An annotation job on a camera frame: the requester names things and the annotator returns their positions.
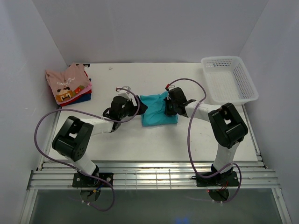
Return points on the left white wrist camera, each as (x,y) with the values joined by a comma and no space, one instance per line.
(124,92)

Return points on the aluminium rail frame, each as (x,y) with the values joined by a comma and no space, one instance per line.
(152,182)

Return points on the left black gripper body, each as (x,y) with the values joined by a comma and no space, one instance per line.
(130,109)

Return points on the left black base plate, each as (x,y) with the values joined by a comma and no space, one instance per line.
(82,181)

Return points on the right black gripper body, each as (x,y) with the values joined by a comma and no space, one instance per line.
(170,107)

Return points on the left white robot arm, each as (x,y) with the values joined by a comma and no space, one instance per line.
(73,137)

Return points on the pink folded t-shirt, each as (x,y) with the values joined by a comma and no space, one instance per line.
(82,90)

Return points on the blue folded t-shirt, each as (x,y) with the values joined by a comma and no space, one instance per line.
(82,98)

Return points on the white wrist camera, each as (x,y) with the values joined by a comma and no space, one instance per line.
(124,92)
(169,87)

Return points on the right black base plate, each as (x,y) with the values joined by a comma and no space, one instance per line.
(229,179)

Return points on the teal t-shirt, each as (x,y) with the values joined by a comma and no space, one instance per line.
(155,113)

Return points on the beige folded t-shirt with print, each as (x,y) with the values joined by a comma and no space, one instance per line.
(63,83)

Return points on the white plastic basket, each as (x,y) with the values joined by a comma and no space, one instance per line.
(228,80)

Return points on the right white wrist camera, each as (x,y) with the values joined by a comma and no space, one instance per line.
(169,87)

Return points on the red folded t-shirt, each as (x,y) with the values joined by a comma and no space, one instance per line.
(72,97)

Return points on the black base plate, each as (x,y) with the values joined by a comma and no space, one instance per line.
(229,179)
(82,181)

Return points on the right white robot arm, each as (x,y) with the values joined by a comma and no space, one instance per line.
(228,128)

